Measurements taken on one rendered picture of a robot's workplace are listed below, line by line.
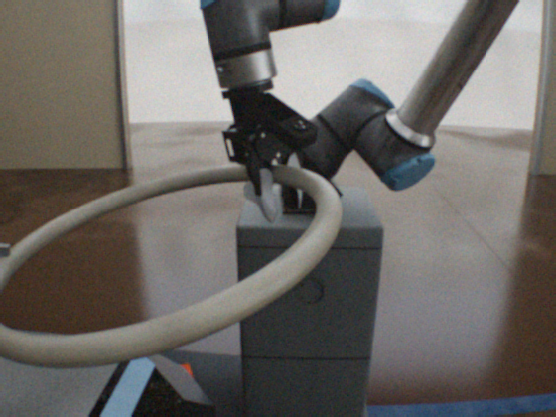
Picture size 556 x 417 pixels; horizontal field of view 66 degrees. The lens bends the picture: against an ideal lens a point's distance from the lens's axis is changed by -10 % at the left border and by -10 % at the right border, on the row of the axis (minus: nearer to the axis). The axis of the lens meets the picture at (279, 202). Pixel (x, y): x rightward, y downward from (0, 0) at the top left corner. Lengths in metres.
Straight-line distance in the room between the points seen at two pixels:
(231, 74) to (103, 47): 4.95
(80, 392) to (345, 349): 0.92
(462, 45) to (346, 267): 0.65
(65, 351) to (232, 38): 0.45
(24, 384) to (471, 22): 1.09
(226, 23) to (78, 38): 5.09
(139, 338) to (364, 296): 1.01
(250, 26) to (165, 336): 0.44
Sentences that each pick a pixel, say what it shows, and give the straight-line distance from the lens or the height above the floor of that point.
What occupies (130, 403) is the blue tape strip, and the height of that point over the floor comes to 0.83.
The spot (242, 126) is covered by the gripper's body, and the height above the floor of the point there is 1.18.
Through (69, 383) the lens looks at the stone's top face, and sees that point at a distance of 0.72.
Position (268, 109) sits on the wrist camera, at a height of 1.22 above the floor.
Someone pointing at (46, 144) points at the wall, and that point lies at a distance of 6.07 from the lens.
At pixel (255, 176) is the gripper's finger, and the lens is 0.69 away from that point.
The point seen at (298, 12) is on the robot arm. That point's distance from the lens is 0.72.
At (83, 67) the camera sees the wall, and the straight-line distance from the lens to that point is 5.70.
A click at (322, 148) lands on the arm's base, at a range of 1.30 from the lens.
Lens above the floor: 1.30
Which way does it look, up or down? 18 degrees down
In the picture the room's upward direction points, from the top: straight up
